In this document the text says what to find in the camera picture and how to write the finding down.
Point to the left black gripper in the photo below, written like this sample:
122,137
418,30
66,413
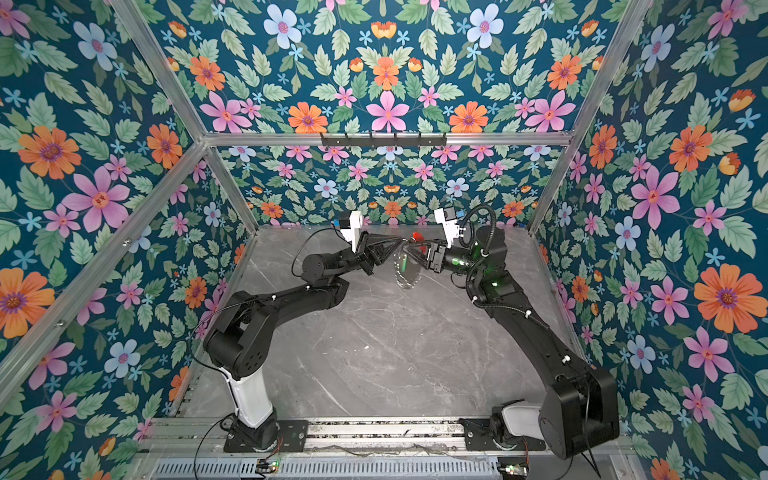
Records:
365,251

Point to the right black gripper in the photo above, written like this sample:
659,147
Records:
434,257

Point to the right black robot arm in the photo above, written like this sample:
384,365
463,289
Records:
579,410

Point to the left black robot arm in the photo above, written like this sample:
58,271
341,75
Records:
239,340

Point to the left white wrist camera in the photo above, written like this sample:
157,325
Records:
349,227

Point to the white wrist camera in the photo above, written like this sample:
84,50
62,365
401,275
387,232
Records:
349,227
448,219

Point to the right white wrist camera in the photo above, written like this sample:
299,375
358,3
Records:
448,219

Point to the black wall hook rack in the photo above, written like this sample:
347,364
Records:
371,140

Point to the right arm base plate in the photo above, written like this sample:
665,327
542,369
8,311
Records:
485,434

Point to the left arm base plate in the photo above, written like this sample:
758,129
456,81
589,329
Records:
281,436

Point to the aluminium mounting rail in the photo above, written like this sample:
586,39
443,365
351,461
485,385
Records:
354,436

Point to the white slotted cable duct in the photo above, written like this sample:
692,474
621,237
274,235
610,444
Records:
329,468

